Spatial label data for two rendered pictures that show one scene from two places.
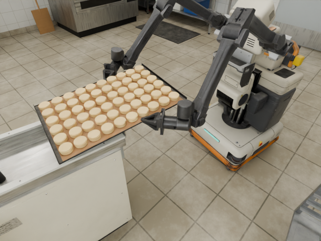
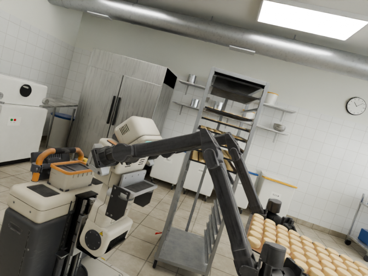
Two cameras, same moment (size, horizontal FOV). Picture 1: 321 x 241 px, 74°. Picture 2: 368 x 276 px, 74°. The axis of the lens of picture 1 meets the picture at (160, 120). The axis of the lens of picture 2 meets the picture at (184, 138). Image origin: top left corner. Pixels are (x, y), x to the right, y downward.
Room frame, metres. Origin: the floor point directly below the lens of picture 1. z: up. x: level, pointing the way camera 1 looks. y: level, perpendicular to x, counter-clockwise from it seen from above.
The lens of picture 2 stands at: (1.86, 0.66, 1.40)
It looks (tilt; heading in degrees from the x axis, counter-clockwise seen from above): 6 degrees down; 236
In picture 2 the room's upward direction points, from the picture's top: 16 degrees clockwise
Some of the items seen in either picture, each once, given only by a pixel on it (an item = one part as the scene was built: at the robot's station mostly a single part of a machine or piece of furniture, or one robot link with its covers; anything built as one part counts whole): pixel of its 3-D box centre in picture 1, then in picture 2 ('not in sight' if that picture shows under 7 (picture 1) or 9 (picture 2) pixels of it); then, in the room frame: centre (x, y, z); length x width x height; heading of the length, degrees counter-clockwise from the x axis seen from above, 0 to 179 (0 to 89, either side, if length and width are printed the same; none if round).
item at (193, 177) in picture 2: not in sight; (201, 174); (-1.09, -2.80, 0.39); 0.64 x 0.54 x 0.77; 48
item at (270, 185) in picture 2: not in sight; (271, 197); (-2.04, -1.91, 0.39); 0.64 x 0.54 x 0.77; 44
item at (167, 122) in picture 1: (168, 122); (280, 223); (0.65, -0.03, 0.99); 0.07 x 0.07 x 0.10; 82
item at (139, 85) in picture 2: not in sight; (122, 115); (0.28, -3.89, 1.03); 1.40 x 0.91 x 2.05; 137
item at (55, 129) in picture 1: (56, 129); not in sight; (0.61, 0.43, 0.98); 0.05 x 0.05 x 0.02
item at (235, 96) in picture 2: not in sight; (230, 95); (0.31, -1.10, 1.68); 0.60 x 0.40 x 0.02; 54
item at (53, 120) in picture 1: (52, 121); not in sight; (0.66, 0.46, 0.98); 0.05 x 0.05 x 0.02
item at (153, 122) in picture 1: (151, 122); (290, 233); (0.66, 0.04, 0.98); 0.09 x 0.07 x 0.07; 82
